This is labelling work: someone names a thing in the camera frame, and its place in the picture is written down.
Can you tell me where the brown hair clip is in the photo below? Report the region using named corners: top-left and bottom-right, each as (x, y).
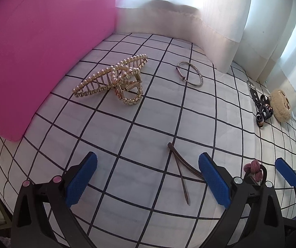
top-left (167, 142), bottom-right (206, 206)

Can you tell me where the dark red knotted hair tie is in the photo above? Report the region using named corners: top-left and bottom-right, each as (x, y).
top-left (243, 160), bottom-right (268, 187)

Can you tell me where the beige sloth plush charm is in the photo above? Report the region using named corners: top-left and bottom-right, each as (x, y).
top-left (270, 89), bottom-right (291, 123)

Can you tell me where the gold pearl hair claw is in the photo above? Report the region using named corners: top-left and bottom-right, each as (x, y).
top-left (72, 54), bottom-right (148, 105)

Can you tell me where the thin metal bangle bracelet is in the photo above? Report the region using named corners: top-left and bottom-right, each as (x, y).
top-left (175, 60), bottom-right (204, 87)

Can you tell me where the white curtain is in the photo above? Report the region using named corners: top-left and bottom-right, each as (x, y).
top-left (116, 0), bottom-right (296, 117)

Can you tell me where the black floral bow keychain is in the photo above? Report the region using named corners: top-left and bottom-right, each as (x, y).
top-left (247, 81), bottom-right (273, 128)

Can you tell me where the pink plastic tub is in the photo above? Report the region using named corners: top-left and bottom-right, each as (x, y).
top-left (0, 0), bottom-right (116, 141)

